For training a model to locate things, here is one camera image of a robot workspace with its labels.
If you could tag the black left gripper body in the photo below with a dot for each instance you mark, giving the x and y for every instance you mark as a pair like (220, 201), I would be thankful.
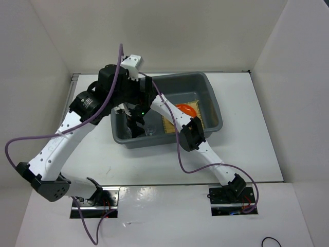
(131, 93)

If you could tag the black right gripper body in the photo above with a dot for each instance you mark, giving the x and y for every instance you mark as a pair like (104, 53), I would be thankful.
(136, 115)

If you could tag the yellow woven bamboo mat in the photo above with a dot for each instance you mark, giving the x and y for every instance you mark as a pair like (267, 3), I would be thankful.
(169, 127)

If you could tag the orange plastic bowl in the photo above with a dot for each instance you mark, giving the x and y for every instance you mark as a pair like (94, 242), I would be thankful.
(187, 109)

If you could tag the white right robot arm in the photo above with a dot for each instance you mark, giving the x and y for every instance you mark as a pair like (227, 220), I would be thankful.
(189, 136)

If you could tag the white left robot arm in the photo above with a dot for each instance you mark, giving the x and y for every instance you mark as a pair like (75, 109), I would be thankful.
(116, 89)

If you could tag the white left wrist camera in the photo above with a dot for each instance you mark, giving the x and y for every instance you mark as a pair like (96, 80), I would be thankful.
(133, 64)

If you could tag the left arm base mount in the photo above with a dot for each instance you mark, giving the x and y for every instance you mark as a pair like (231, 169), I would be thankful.
(96, 211)

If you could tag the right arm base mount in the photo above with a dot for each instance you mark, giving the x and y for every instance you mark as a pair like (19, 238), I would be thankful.
(221, 206)

